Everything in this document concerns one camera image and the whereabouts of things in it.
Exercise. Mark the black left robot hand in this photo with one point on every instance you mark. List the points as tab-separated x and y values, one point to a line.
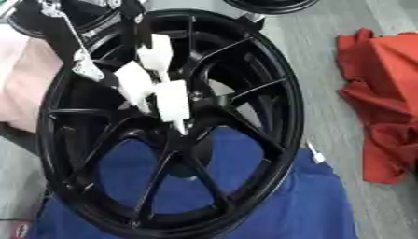
98	12

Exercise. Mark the white pin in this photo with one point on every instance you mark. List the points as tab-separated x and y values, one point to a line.
133	81
172	101
157	53

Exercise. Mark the black round wheel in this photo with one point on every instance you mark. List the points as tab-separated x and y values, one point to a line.
272	5

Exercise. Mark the black spoked wheel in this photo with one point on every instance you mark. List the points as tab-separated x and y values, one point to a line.
256	130

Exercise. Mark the pink cloth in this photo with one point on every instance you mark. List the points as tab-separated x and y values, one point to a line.
24	81

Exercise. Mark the small white tag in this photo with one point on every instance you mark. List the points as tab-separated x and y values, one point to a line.
316	154

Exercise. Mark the red cloth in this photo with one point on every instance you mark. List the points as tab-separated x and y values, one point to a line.
384	93

